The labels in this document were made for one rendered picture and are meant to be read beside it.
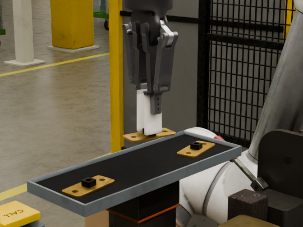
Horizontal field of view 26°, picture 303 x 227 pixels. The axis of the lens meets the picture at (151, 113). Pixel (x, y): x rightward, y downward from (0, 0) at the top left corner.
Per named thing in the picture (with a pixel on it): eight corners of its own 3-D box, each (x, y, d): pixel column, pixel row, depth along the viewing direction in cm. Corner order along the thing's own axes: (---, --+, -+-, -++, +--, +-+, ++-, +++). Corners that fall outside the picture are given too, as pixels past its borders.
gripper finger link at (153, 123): (159, 90, 106) (161, 91, 105) (159, 132, 107) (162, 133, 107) (143, 92, 104) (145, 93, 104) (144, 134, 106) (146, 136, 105)
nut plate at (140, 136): (133, 143, 104) (133, 135, 104) (121, 137, 107) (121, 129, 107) (176, 134, 108) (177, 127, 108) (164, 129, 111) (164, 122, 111)
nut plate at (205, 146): (195, 158, 112) (195, 152, 112) (175, 154, 114) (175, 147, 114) (216, 145, 119) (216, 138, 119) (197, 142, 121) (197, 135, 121)
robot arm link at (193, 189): (146, 199, 180) (186, 134, 187) (203, 229, 173) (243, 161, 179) (133, 177, 166) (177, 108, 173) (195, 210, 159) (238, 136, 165)
